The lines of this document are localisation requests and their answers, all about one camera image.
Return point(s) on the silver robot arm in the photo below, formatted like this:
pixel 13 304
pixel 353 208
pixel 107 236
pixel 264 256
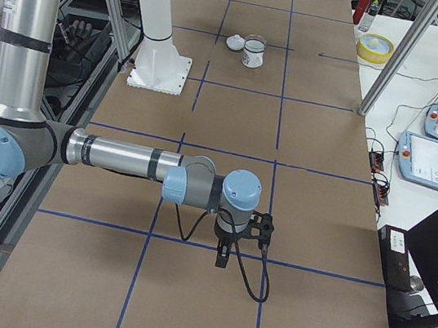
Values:
pixel 28 140

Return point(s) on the red thermos bottle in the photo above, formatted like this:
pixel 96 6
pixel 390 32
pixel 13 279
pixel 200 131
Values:
pixel 359 11

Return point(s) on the clear plastic funnel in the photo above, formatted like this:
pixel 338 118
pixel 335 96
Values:
pixel 255 44

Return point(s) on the black computer box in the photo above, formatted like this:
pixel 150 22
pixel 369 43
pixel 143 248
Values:
pixel 394 258

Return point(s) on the aluminium frame post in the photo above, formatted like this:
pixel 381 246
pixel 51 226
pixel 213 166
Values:
pixel 406 45

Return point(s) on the lower small circuit board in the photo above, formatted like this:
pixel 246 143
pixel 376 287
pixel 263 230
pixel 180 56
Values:
pixel 380 191

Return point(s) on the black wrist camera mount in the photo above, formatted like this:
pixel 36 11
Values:
pixel 260 228

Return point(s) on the yellow rimmed round container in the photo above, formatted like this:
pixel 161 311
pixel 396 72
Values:
pixel 374 48

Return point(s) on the clear bottle green cap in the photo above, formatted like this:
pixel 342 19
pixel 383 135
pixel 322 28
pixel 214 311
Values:
pixel 368 17

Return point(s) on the upper small circuit board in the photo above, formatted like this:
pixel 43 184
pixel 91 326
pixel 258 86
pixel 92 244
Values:
pixel 376 161

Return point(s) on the white enamel mug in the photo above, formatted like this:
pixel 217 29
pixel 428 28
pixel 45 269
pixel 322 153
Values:
pixel 252 60

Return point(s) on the near teach pendant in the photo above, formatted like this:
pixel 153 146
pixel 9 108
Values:
pixel 418 159

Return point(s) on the small circuit board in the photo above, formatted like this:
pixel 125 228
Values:
pixel 376 161
pixel 380 191

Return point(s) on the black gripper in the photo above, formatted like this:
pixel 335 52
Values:
pixel 225 238

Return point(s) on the white pedestal column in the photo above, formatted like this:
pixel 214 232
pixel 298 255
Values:
pixel 158 64

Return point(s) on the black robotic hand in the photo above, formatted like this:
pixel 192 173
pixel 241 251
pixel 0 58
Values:
pixel 73 41

